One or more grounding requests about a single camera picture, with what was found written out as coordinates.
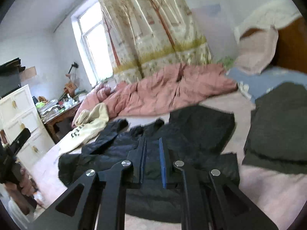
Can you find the black puffer jacket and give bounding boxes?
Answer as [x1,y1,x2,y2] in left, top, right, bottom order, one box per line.
[58,105,240,223]

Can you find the folded dark green garment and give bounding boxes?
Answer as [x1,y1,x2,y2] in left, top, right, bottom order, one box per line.
[242,83,306,174]

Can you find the black wall lamp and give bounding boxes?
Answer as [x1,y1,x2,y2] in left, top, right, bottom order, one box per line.
[67,62,79,75]

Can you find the green cloth by pillow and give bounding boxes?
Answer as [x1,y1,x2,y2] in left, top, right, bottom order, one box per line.
[217,57,235,70]

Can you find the pink checked quilt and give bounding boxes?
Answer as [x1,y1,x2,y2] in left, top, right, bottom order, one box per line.
[72,63,237,126]

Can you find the person's left hand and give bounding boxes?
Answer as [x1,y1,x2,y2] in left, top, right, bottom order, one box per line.
[4,168,34,200]

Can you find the tree print curtain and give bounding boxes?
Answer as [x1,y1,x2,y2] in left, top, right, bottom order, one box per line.
[98,0,212,83]

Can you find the white drawer cabinet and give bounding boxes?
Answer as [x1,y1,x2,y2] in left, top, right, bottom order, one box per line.
[0,85,55,171]

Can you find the stack of papers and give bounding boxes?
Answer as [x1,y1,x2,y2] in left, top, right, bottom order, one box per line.
[37,99,61,123]

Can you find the window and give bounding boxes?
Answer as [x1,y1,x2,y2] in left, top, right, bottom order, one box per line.
[71,0,113,86]

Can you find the cream printed sweatshirt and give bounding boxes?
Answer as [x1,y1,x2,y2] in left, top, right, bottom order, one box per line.
[56,102,109,153]

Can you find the white and wood headboard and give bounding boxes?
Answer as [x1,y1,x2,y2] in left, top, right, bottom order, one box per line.
[234,0,306,73]

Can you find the wooden side table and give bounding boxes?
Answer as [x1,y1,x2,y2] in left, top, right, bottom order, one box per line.
[44,102,81,144]

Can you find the pink bed sheet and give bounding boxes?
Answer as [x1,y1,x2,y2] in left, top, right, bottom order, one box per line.
[31,92,306,229]

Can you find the blue patterned pillow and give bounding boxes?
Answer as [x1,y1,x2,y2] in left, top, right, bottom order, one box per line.
[226,67,306,103]

